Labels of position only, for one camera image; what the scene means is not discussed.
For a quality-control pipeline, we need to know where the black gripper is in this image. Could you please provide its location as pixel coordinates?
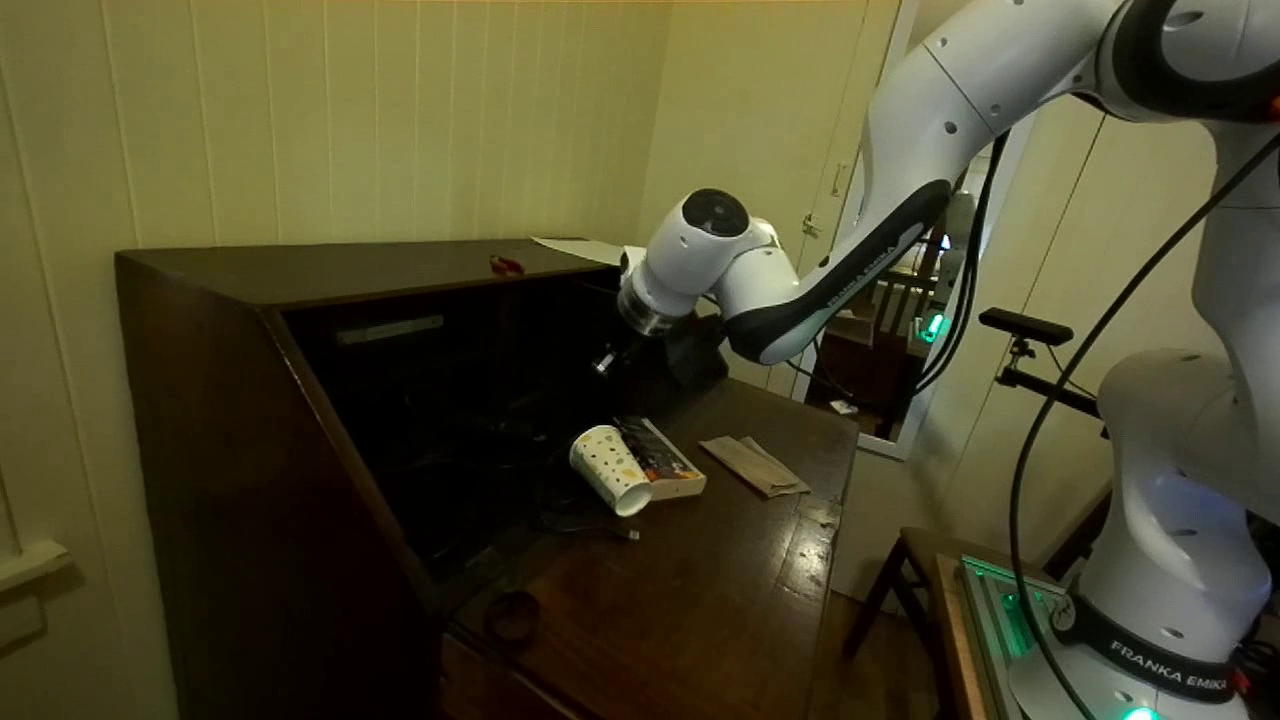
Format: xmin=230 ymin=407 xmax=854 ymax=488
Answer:
xmin=587 ymin=312 xmax=696 ymax=391

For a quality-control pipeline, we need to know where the white dotted paper cup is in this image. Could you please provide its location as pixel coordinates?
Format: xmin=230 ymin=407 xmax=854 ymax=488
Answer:
xmin=564 ymin=422 xmax=654 ymax=524

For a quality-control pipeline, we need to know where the Rooster Bar paperback book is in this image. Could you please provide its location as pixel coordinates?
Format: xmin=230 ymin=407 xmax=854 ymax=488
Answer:
xmin=612 ymin=413 xmax=712 ymax=508

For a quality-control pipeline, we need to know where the white paper sheet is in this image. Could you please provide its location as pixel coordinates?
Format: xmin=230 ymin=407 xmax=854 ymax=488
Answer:
xmin=527 ymin=234 xmax=630 ymax=271

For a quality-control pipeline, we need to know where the beige folded paper sheet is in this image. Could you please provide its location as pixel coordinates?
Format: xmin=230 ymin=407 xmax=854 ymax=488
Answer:
xmin=696 ymin=432 xmax=815 ymax=505

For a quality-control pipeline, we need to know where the dark wooden secretary desk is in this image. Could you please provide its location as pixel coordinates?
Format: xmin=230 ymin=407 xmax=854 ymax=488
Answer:
xmin=113 ymin=235 xmax=864 ymax=720

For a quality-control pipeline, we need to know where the wooden chair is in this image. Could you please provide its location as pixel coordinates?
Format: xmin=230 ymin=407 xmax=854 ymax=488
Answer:
xmin=867 ymin=262 xmax=961 ymax=352

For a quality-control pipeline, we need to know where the small wooden side table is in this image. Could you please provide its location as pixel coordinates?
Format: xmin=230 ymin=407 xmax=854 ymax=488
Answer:
xmin=841 ymin=524 xmax=967 ymax=720

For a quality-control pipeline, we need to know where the green lit robot platform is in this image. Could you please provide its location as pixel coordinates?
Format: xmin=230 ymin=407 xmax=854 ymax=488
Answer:
xmin=957 ymin=548 xmax=1280 ymax=720

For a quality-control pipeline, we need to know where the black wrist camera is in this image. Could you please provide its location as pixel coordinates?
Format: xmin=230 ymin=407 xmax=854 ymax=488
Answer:
xmin=678 ymin=331 xmax=737 ymax=391

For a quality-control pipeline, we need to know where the dark ring-shaped object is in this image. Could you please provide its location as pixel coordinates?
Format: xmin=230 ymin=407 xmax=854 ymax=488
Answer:
xmin=481 ymin=584 xmax=543 ymax=649

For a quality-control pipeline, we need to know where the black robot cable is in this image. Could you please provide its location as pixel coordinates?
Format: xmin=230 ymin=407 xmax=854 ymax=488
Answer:
xmin=911 ymin=127 xmax=1011 ymax=401
xmin=1004 ymin=125 xmax=1280 ymax=720

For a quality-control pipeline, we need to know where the white door frame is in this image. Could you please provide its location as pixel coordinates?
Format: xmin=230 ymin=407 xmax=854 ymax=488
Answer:
xmin=789 ymin=0 xmax=1111 ymax=466

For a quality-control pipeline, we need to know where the black exterior camera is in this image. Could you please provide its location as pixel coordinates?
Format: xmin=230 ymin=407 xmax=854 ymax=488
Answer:
xmin=974 ymin=306 xmax=1079 ymax=352

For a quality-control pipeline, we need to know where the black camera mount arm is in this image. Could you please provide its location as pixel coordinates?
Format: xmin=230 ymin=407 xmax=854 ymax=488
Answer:
xmin=991 ymin=342 xmax=1111 ymax=423

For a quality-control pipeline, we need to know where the white wall ledge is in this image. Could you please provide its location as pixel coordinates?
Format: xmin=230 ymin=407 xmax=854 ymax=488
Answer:
xmin=0 ymin=538 xmax=71 ymax=600

